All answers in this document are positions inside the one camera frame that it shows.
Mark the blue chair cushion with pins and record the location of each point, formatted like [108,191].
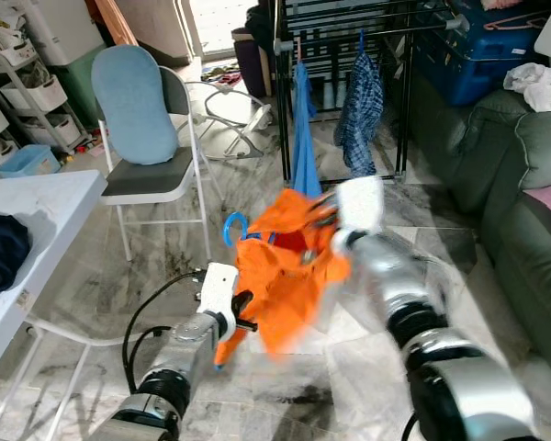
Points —
[133,106]

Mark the blue plaid shirt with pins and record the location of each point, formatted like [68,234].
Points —
[360,110]

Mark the light blue shirt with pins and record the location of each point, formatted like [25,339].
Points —
[303,147]

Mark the white grey folding chair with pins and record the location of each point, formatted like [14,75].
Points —
[147,179]

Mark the white plastic cabinet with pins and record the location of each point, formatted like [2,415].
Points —
[64,28]

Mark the blue plastic hanger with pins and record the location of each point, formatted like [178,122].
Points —
[228,220]
[359,41]

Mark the crumpled white cloth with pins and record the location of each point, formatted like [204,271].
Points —
[537,87]

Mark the black metal drying rack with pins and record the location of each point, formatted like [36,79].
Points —
[282,110]

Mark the pink plastic hanger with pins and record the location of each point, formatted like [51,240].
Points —
[514,22]
[297,50]

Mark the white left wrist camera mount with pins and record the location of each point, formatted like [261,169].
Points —
[219,289]

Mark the dark green sofa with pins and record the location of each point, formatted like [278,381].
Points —
[496,165]

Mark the navy blue garment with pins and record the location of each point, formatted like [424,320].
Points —
[0,253]

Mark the dark purple bin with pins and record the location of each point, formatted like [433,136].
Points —
[253,64]

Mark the orange garment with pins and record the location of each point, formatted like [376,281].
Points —
[275,285]

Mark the blue plastic storage box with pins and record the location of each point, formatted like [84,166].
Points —
[468,64]

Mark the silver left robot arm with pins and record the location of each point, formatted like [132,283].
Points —
[179,354]

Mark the white shelf trolley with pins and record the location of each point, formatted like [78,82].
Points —
[28,92]

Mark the light blue plastic basket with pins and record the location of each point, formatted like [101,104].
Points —
[28,162]

